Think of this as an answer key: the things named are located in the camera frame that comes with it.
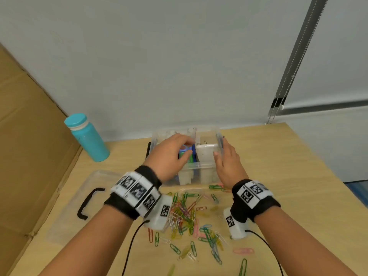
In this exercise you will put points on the white roller blind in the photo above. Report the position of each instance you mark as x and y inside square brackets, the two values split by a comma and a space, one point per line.
[339, 48]

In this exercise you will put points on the person's right thumb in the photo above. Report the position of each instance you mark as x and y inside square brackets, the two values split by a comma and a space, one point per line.
[217, 160]

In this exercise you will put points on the black wristband with marker blocks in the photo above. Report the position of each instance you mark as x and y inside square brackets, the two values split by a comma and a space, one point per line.
[138, 192]
[253, 198]

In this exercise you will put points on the white inner tray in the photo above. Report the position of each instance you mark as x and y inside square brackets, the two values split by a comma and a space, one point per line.
[205, 153]

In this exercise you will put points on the blue and green item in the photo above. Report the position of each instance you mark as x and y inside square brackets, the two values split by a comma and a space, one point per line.
[187, 153]

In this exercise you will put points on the clear plastic organizer box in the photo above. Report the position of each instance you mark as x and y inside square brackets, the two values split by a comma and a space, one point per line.
[205, 172]

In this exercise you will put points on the teal water bottle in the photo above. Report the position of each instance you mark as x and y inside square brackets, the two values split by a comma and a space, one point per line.
[89, 140]

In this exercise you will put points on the pile of coloured paper clips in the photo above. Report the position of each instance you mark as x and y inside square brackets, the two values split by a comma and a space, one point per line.
[187, 215]

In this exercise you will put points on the person's left forearm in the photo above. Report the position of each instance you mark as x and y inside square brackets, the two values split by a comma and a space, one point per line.
[95, 244]

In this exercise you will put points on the person's left thumb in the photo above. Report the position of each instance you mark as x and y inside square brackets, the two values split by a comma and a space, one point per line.
[185, 158]

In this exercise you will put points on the person's left hand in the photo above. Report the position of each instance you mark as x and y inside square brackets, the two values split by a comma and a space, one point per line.
[164, 156]

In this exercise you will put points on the person's right hand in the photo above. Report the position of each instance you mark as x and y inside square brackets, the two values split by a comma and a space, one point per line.
[230, 169]

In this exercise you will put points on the grey blind bottom rail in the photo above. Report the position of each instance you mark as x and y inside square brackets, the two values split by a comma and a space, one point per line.
[325, 107]

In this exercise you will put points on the brown cardboard sheet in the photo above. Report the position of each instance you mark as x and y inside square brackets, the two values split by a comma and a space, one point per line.
[28, 158]

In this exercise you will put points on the person's right forearm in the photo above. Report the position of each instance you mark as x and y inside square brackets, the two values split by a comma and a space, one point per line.
[296, 244]

